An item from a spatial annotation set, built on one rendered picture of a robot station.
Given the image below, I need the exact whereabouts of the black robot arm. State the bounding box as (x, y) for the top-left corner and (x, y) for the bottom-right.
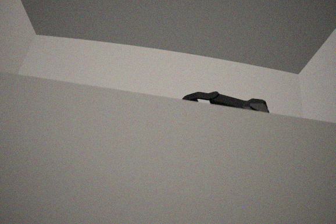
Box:
(182, 91), (269, 113)

